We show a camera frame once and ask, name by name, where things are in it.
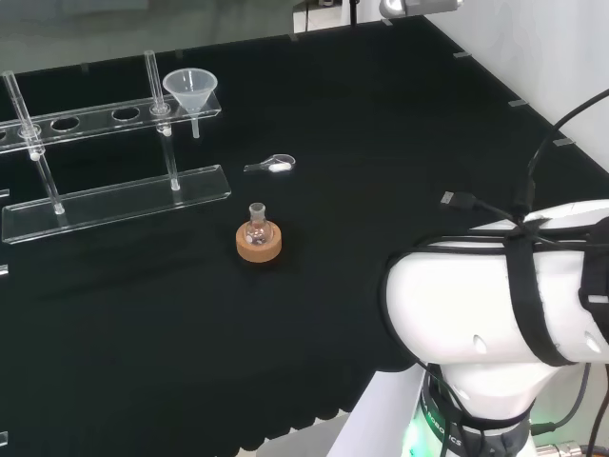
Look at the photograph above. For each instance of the translucent plastic funnel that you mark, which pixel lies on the translucent plastic funnel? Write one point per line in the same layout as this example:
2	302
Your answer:
190	90

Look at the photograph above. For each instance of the glass weighing funnel with powder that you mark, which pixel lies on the glass weighing funnel with powder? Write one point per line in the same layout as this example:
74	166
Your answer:
276	164

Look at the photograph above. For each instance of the clear acrylic funnel stand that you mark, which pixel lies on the clear acrylic funnel stand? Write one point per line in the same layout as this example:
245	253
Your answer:
119	200

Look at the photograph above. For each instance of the small round-bottom glass flask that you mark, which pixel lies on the small round-bottom glass flask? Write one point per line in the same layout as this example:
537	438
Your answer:
258	230

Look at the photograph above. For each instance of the black bench cloth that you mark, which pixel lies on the black bench cloth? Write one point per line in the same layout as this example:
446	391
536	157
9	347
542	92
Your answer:
304	143

